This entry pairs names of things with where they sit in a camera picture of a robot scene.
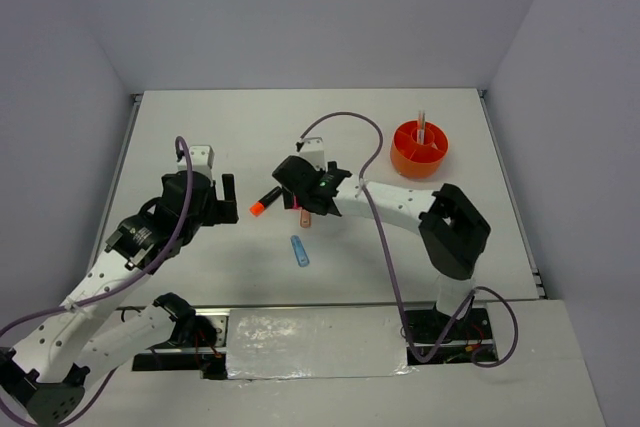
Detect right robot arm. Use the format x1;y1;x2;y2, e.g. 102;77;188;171
272;155;491;338

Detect orange round organizer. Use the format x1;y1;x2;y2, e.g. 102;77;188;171
390;120;449;180

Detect orange translucent correction tape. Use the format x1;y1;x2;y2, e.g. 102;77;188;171
299;209;312;228

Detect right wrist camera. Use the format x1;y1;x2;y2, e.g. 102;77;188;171
296;137;326;170

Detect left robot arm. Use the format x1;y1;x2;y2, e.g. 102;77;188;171
1;171;238;426

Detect orange black highlighter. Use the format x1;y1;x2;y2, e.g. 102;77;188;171
249;186;282;217

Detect white foil-covered panel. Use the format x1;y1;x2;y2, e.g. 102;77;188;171
226;306;408;380

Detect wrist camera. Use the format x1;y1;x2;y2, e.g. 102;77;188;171
177;145;214;185
296;137;326;170

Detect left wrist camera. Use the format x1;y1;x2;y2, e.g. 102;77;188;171
177;145;214;185

